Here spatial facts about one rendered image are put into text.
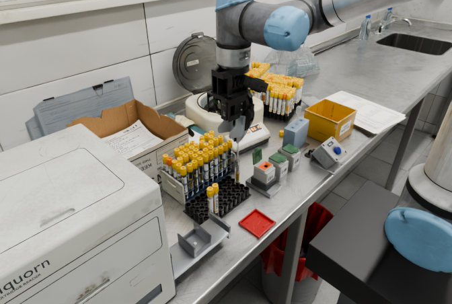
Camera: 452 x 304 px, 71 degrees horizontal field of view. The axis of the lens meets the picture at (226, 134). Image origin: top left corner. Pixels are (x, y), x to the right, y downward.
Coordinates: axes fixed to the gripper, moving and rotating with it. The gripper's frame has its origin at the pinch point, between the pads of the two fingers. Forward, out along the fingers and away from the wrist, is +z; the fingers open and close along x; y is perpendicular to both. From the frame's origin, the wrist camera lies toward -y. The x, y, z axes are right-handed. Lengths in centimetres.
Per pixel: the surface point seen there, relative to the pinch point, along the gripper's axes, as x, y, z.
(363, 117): 9, -64, 17
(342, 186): -13, -127, 106
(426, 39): -9, -211, 19
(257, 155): 1.9, -6.4, 8.2
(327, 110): -1, -52, 12
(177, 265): 9.6, 29.1, 14.1
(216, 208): 4.0, 12.0, 14.2
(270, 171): 6.9, -6.1, 11.2
